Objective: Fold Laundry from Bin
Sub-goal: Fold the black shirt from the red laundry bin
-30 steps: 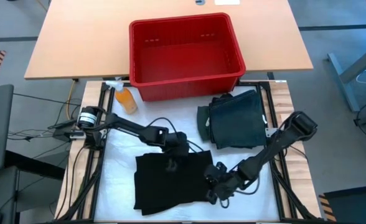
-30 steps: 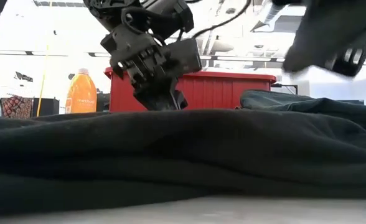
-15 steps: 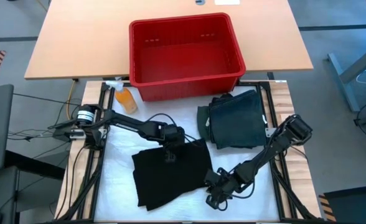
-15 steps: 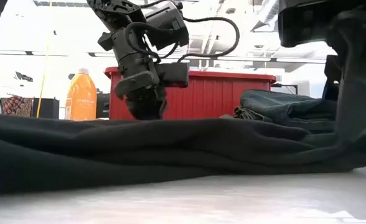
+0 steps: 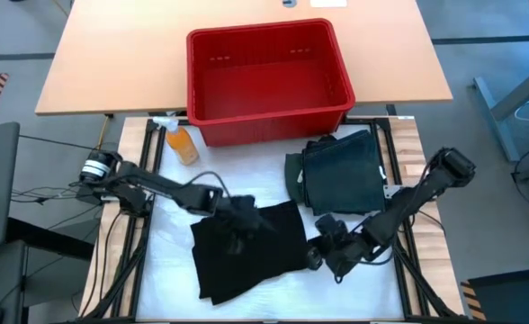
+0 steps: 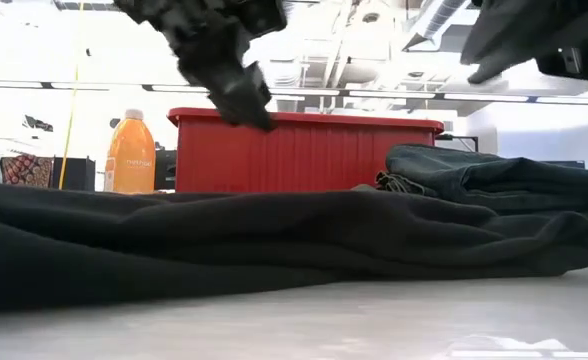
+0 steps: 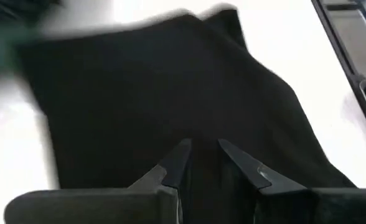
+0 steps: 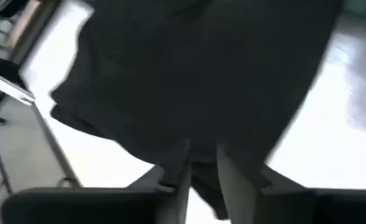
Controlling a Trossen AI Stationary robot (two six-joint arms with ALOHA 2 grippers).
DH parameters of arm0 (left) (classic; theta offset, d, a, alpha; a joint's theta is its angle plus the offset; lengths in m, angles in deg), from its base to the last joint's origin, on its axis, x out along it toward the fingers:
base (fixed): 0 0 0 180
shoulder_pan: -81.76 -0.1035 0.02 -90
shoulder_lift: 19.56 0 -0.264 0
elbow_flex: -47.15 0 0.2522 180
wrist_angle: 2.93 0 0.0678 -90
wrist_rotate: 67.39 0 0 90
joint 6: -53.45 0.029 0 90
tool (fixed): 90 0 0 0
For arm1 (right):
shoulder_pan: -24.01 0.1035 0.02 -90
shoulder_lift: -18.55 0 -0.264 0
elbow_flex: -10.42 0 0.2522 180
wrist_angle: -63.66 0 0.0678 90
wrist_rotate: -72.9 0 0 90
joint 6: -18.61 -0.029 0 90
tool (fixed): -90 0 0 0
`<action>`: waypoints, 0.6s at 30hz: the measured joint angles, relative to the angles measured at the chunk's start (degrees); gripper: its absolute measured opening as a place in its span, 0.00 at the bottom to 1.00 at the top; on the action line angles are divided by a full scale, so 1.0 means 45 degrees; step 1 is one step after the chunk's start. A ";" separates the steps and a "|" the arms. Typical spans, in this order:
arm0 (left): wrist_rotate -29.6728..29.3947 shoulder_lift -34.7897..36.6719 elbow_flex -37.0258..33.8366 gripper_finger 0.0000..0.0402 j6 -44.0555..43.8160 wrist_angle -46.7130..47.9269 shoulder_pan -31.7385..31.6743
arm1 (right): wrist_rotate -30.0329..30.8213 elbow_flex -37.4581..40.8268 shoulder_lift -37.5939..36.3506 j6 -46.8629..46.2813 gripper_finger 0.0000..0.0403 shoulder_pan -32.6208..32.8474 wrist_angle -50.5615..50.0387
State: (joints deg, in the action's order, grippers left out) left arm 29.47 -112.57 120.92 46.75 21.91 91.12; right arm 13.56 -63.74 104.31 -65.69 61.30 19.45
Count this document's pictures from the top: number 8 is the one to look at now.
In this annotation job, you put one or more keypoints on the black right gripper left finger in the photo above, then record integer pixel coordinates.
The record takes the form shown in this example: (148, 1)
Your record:
(92, 208)

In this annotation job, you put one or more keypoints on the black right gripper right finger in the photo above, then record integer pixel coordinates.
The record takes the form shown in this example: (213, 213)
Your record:
(310, 208)

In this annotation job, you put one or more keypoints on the black garment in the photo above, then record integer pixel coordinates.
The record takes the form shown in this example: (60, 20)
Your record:
(186, 77)

